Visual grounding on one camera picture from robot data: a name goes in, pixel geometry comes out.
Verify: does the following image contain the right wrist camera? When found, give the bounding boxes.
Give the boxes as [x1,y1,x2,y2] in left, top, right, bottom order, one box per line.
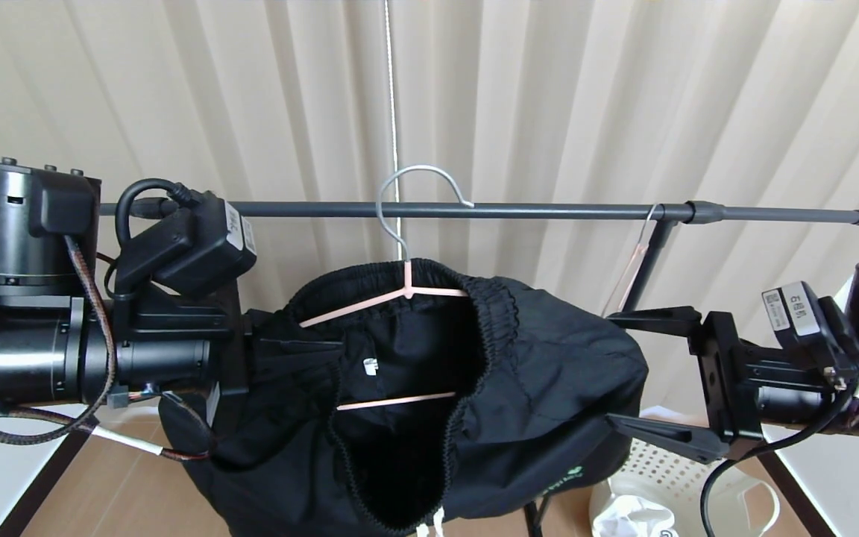
[761,281,859,377]

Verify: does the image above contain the black shorts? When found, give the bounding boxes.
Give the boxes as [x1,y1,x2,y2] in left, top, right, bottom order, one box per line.
[157,257,650,537]

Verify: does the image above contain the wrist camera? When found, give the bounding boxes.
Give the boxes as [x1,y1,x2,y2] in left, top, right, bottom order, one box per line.
[113,190,258,301]
[761,281,859,377]

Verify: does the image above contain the pink clothes hanger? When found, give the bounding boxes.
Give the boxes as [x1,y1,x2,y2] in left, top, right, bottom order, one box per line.
[601,204,661,318]
[299,165,475,412]

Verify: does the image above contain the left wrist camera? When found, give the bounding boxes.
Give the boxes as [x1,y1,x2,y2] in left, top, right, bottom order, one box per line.
[113,190,258,301]

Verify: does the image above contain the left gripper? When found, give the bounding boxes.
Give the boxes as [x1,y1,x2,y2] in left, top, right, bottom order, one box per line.
[113,283,253,398]

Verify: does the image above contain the white printed garment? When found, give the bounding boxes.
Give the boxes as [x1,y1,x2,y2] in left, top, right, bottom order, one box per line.
[594,492,680,537]

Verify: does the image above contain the black clothes rack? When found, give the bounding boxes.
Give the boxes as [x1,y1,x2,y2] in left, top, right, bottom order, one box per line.
[98,199,859,537]

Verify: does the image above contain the white laundry basket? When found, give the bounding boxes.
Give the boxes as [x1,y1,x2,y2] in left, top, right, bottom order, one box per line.
[588,436,781,537]

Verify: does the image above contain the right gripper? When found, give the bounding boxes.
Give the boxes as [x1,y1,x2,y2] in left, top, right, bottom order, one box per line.
[606,305,849,465]

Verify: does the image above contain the beige curtain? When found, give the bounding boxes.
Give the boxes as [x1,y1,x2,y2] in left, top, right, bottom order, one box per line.
[0,0,859,448]

